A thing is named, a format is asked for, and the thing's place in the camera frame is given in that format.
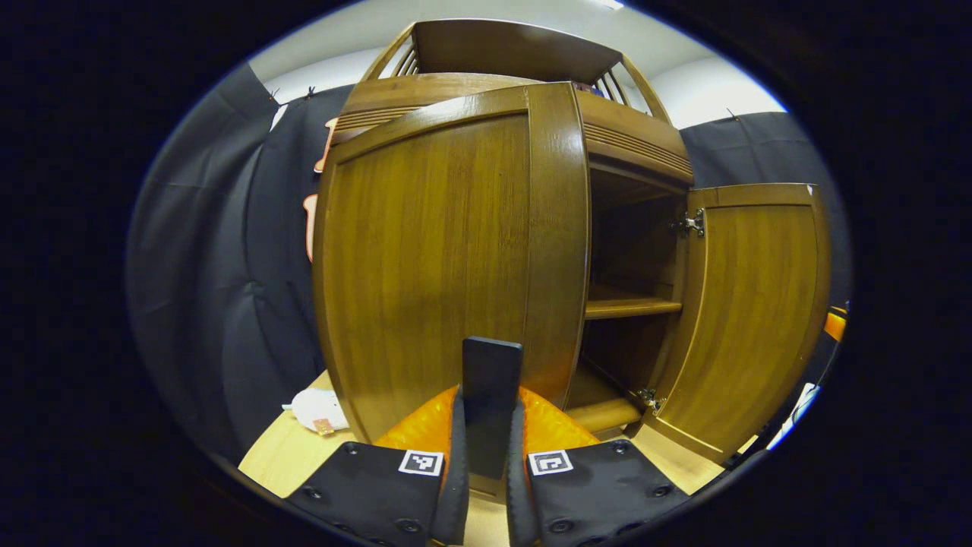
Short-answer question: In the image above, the wooden inner shelf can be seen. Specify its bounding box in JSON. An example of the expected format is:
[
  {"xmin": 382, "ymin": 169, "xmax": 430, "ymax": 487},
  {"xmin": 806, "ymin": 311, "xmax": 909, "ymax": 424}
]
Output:
[{"xmin": 585, "ymin": 289, "xmax": 683, "ymax": 320}]

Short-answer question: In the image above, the black door handle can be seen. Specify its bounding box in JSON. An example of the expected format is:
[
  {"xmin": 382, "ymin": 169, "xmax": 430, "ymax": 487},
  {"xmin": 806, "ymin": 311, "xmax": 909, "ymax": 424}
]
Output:
[{"xmin": 462, "ymin": 337, "xmax": 524, "ymax": 481}]

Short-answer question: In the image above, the white plush toy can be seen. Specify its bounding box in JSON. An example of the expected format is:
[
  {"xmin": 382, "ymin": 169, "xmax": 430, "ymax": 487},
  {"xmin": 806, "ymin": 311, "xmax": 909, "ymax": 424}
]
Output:
[{"xmin": 285, "ymin": 387, "xmax": 350, "ymax": 435}]

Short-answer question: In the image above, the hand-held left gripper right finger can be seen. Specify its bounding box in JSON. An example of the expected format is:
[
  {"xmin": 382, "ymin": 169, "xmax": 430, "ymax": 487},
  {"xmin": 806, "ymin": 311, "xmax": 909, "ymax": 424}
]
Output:
[{"xmin": 505, "ymin": 386, "xmax": 692, "ymax": 547}]

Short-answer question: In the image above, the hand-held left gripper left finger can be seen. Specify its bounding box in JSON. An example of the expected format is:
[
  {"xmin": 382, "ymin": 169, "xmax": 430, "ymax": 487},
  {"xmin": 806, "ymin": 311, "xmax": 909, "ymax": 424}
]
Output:
[{"xmin": 282, "ymin": 384, "xmax": 472, "ymax": 547}]

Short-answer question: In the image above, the black backdrop cloth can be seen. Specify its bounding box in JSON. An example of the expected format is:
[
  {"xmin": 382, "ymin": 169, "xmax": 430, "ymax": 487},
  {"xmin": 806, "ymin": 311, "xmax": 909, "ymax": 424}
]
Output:
[{"xmin": 125, "ymin": 65, "xmax": 851, "ymax": 464}]

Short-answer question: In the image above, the wooden cabinet door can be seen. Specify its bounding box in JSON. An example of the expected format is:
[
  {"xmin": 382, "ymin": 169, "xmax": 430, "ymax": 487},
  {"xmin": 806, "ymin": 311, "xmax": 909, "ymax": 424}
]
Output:
[
  {"xmin": 645, "ymin": 182, "xmax": 831, "ymax": 466},
  {"xmin": 313, "ymin": 82, "xmax": 592, "ymax": 495}
]

